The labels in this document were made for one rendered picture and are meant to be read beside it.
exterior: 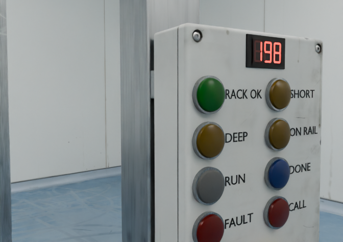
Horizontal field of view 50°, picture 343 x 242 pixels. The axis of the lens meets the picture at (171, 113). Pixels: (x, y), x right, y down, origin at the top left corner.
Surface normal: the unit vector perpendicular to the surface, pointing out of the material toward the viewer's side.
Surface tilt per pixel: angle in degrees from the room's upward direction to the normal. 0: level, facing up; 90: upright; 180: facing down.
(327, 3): 90
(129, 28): 90
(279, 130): 88
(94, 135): 90
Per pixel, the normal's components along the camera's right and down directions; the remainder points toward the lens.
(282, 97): 0.52, 0.10
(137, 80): -0.84, 0.04
